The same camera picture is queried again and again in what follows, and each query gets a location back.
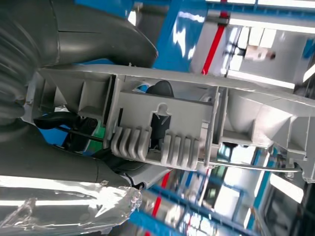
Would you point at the blue steel shelf rack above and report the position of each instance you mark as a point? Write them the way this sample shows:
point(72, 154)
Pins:
point(172, 39)

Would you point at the red barrier belt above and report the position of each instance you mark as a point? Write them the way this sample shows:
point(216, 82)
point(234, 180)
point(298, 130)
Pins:
point(214, 45)

